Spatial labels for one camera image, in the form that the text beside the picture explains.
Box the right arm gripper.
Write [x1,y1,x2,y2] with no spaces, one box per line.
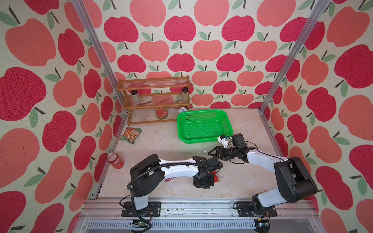
[208,146,238,160]

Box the green plastic basket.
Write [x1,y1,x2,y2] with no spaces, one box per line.
[176,109,233,144]

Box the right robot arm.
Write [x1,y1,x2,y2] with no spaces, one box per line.
[208,146,318,217]

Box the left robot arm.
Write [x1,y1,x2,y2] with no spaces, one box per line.
[120,154,223,217]

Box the red gold round tin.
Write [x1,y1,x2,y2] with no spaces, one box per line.
[155,107,169,119]

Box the spice jar on shelf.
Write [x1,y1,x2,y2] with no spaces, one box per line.
[182,87,189,103]

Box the wooden shelf rack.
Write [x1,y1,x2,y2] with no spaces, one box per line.
[117,76,191,126]

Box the soup mix packet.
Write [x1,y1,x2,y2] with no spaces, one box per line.
[120,127,142,144]

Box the red soda can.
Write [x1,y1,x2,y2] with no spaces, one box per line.
[107,152,124,170]

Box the left spice jar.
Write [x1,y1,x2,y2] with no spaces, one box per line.
[131,89,141,105]

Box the right aluminium corner post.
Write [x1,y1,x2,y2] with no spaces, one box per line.
[258,0,331,114]

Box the aluminium corner post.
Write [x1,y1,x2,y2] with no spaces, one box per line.
[72,0,124,106]
[258,0,331,114]

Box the left aluminium corner post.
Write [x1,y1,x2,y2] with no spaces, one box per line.
[72,0,124,106]

